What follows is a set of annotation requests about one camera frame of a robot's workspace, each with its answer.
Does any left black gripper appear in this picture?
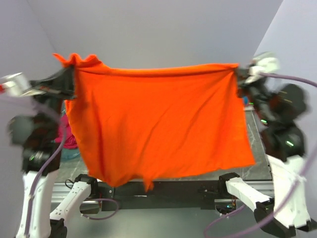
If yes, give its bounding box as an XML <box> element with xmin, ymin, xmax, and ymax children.
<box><xmin>29</xmin><ymin>63</ymin><xmax>78</xmax><ymax>136</ymax></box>

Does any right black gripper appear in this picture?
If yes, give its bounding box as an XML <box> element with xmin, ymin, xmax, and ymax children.
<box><xmin>231</xmin><ymin>65</ymin><xmax>272</xmax><ymax>122</ymax></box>

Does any orange t shirt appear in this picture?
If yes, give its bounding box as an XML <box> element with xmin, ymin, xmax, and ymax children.
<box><xmin>56</xmin><ymin>54</ymin><xmax>255</xmax><ymax>189</ymax></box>

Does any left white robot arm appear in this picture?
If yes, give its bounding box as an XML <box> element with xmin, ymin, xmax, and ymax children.
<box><xmin>1</xmin><ymin>66</ymin><xmax>99</xmax><ymax>238</ymax></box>

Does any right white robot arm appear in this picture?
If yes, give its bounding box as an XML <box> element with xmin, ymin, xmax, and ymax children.
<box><xmin>217</xmin><ymin>69</ymin><xmax>317</xmax><ymax>238</ymax></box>

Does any magenta crumpled t shirt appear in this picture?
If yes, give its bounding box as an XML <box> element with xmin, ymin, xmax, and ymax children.
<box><xmin>55</xmin><ymin>115</ymin><xmax>78</xmax><ymax>149</ymax></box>

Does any teal plastic bin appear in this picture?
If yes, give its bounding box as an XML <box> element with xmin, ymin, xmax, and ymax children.
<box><xmin>60</xmin><ymin>148</ymin><xmax>81</xmax><ymax>162</ymax></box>

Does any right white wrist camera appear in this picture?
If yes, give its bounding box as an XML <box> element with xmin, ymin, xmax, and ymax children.
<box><xmin>245</xmin><ymin>52</ymin><xmax>280</xmax><ymax>84</ymax></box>

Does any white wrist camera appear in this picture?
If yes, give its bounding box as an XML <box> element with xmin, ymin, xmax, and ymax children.
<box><xmin>245</xmin><ymin>52</ymin><xmax>280</xmax><ymax>84</ymax></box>
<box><xmin>0</xmin><ymin>73</ymin><xmax>44</xmax><ymax>97</ymax></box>

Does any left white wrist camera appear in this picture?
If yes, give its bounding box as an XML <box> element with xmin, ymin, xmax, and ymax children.
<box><xmin>0</xmin><ymin>73</ymin><xmax>44</xmax><ymax>97</ymax></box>

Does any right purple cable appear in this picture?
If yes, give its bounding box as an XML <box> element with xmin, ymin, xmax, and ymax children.
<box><xmin>203</xmin><ymin>72</ymin><xmax>317</xmax><ymax>238</ymax></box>

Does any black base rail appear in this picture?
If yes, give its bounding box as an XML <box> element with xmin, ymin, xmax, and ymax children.
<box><xmin>98</xmin><ymin>180</ymin><xmax>222</xmax><ymax>210</ymax></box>

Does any aluminium frame rail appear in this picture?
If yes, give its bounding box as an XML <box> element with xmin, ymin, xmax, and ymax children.
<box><xmin>51</xmin><ymin>180</ymin><xmax>277</xmax><ymax>204</ymax></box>

